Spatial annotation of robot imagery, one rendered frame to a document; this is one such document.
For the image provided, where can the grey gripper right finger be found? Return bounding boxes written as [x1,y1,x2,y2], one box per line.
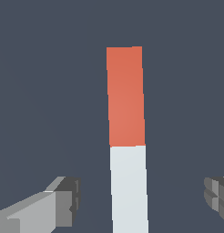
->
[203,176,224,226]

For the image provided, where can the orange and white peg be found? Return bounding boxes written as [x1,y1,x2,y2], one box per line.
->
[106,46,149,233]

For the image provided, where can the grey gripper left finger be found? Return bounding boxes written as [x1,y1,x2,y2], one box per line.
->
[0,176,82,233]

